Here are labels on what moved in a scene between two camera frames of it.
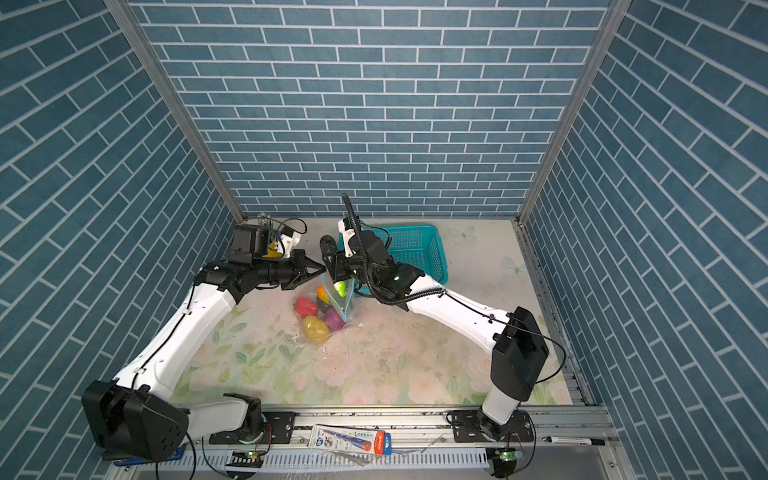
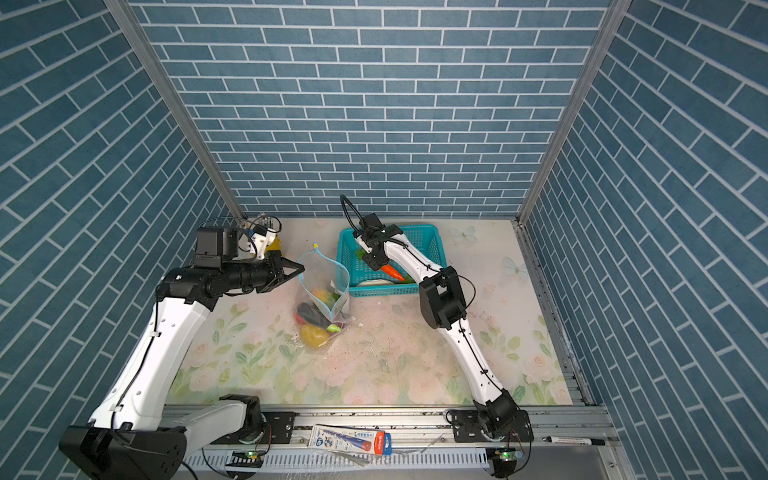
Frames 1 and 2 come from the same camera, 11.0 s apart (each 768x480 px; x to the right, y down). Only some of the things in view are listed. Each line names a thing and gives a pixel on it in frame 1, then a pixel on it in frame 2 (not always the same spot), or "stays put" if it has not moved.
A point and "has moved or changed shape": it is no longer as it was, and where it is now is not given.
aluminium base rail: (482, 444) stays put
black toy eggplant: (328, 249) → (313, 315)
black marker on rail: (574, 440) stays put
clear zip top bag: (324, 316) has moved or changed shape
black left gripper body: (272, 271) stays put
